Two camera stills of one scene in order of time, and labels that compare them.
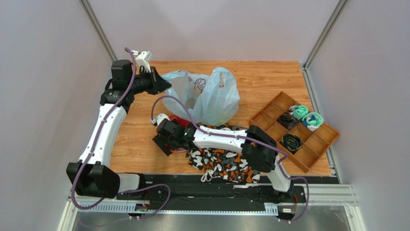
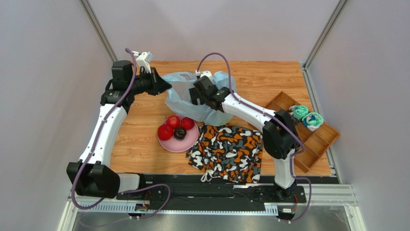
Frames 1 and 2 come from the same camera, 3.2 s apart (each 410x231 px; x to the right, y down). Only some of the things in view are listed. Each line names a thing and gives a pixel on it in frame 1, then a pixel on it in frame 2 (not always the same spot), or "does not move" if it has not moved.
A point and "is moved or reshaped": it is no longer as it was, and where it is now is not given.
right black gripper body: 160,140 -> 195,97
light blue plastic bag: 214,100 is moved or reshaped
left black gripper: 157,83 does not move
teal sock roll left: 298,111 does not move
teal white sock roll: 313,121 does not move
